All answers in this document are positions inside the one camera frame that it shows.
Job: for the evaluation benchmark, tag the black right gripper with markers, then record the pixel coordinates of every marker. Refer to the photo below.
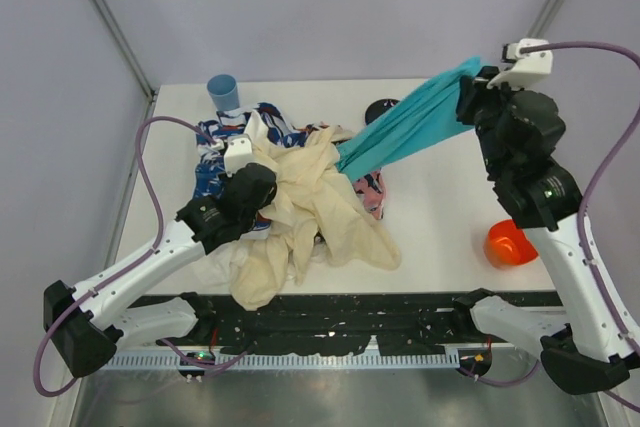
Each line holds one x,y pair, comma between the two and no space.
470,98

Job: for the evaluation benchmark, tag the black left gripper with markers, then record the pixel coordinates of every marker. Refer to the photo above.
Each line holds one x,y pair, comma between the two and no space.
261,182

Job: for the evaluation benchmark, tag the blue white red patterned cloth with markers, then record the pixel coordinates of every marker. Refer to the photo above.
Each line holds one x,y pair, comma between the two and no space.
209,172

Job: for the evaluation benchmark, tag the cream cloth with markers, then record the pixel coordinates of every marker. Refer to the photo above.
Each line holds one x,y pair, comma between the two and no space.
312,199

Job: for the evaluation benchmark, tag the teal cloth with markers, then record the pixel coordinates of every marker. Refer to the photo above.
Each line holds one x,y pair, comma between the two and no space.
424,118

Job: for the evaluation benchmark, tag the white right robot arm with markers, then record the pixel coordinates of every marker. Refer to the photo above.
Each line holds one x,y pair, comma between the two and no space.
591,351

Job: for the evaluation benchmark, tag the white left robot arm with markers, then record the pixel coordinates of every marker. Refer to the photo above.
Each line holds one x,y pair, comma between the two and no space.
92,320

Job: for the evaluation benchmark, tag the pink patterned cloth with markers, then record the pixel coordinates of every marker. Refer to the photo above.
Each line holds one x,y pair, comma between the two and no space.
370,188

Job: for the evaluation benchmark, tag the blue plastic cup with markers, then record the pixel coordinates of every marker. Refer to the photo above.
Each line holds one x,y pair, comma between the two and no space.
223,92

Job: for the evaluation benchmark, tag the orange plastic cup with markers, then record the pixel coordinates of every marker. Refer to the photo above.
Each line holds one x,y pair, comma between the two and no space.
506,246

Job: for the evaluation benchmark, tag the black round plate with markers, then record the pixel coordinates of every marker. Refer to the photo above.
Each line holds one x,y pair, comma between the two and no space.
378,108

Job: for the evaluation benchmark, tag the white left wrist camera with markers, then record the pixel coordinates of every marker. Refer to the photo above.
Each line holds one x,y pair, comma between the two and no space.
238,153

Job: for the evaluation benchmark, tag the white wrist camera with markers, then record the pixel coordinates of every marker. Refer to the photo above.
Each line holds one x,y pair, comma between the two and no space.
238,153
529,61

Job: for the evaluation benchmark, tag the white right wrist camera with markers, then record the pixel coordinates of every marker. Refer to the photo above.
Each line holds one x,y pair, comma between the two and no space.
529,61

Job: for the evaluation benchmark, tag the white slotted cable duct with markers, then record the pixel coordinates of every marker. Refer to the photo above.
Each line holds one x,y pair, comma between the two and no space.
159,360

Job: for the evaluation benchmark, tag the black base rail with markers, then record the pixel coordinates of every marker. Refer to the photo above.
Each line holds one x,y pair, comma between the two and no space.
332,325

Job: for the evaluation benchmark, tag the left aluminium frame post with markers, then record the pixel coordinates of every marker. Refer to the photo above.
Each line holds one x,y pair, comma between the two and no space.
124,48

